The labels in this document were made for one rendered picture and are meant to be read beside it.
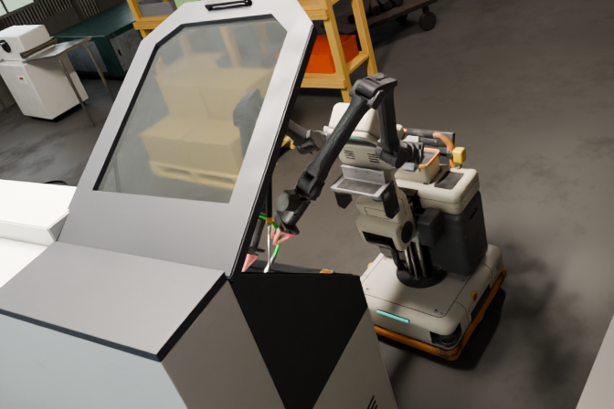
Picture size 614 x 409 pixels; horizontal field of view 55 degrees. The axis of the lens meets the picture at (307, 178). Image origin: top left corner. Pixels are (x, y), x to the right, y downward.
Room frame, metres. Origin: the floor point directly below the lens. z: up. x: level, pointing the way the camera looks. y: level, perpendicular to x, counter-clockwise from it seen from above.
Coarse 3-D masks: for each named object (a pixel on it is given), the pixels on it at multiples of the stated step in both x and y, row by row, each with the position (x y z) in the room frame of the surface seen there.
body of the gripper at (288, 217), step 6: (276, 210) 1.75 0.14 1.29; (282, 216) 1.71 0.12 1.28; (288, 216) 1.69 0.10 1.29; (294, 216) 1.68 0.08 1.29; (300, 216) 1.69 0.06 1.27; (282, 222) 1.69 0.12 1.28; (288, 222) 1.68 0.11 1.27; (294, 222) 1.68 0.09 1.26; (288, 228) 1.66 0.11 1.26; (294, 228) 1.68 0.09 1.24; (294, 234) 1.67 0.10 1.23
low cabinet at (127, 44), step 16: (96, 16) 9.69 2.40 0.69; (112, 16) 9.29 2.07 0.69; (128, 16) 8.94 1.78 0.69; (64, 32) 9.27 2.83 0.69; (80, 32) 8.90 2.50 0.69; (96, 32) 8.57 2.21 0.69; (112, 32) 8.27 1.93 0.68; (128, 32) 8.42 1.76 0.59; (80, 48) 8.72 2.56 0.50; (96, 48) 8.42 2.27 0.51; (112, 48) 8.19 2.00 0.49; (128, 48) 8.34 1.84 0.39; (80, 64) 8.87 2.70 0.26; (112, 64) 8.26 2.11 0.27; (128, 64) 8.27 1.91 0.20
